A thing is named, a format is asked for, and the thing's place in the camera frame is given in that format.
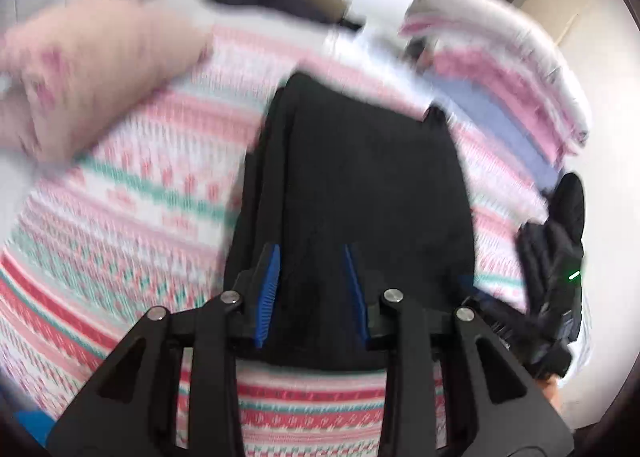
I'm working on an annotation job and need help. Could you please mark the black padded coat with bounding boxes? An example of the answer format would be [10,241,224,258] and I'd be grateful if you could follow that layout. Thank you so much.
[222,71,477,371]

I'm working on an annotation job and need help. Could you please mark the blue object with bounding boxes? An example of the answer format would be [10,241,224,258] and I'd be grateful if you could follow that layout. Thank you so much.
[14,411,57,440]

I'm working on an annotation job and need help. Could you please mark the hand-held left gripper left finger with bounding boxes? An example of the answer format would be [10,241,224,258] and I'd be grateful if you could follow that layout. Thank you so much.
[46,243,282,457]

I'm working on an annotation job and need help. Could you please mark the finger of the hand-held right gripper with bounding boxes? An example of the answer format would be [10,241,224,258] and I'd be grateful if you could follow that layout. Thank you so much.
[457,274,538,355]

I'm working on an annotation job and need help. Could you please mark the pink floral pillow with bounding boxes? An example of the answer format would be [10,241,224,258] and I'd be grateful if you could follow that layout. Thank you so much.
[0,0,217,165]

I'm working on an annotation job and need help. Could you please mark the pile of pink white bedding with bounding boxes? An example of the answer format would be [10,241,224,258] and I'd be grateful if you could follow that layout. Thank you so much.
[399,0,595,190]

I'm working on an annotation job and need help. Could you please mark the patterned bed sheet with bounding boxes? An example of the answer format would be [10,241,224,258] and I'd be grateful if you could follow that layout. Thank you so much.
[0,22,566,457]

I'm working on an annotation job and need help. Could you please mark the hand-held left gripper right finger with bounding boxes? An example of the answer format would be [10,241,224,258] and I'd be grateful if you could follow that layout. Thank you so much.
[342,243,574,457]

